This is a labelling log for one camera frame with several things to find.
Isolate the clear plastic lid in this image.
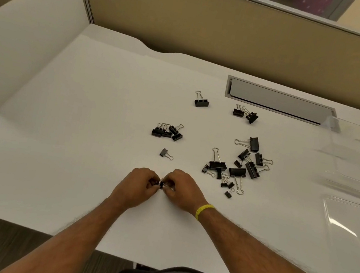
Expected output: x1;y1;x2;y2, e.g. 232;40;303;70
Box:
316;195;360;252

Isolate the tan fabric partition panel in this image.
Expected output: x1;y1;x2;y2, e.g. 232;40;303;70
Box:
61;0;360;111

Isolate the person's left hand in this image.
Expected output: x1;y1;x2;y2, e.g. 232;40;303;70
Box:
108;163;164;215

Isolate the person's right forearm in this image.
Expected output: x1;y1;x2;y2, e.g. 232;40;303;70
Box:
191;206;360;273

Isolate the grey desk cable hatch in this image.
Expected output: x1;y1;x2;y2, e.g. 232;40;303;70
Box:
222;75;340;128

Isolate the clear plastic container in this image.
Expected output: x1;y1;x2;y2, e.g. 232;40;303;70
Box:
307;114;360;204

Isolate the yellow wristband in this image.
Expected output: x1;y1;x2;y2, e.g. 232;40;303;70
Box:
194;202;216;223

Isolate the pile of black binder clips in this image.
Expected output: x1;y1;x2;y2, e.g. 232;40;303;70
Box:
198;130;277;205

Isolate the person's right hand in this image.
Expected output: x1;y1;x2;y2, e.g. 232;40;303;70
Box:
158;167;213;218

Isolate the white curved side divider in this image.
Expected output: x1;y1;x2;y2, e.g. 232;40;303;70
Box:
0;0;95;123

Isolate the person's left forearm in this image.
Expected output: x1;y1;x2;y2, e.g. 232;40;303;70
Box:
0;181;129;273

